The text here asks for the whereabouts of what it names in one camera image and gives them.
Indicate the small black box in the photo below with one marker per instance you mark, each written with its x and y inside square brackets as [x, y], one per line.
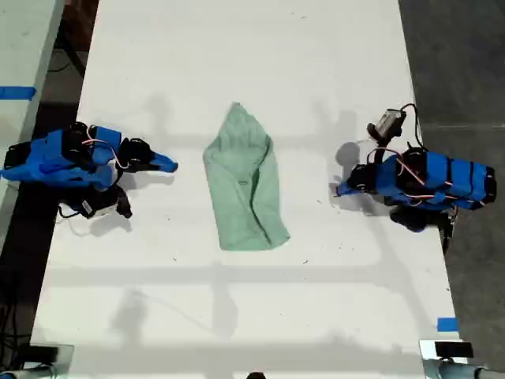
[41, 354]
[453, 349]

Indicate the pale grey side table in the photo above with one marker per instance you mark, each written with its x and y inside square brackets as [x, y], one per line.
[19, 47]

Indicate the pale green T-shirt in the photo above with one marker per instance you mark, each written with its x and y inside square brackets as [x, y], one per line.
[236, 205]

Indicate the short blue tape strip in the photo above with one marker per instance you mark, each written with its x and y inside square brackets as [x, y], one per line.
[447, 324]

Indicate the black camera stalk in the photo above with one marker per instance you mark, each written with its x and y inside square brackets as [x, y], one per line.
[378, 136]
[123, 203]

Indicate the long blue tape strip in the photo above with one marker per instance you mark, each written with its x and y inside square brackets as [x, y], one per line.
[16, 92]

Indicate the grey metal clamp post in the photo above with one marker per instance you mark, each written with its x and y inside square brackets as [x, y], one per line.
[35, 372]
[457, 371]

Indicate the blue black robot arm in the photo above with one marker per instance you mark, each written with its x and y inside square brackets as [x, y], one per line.
[51, 158]
[453, 177]

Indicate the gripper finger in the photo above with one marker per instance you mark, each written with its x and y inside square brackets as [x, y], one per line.
[347, 190]
[360, 175]
[158, 157]
[163, 168]

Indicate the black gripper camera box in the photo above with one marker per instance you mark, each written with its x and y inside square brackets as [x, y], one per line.
[98, 207]
[390, 120]

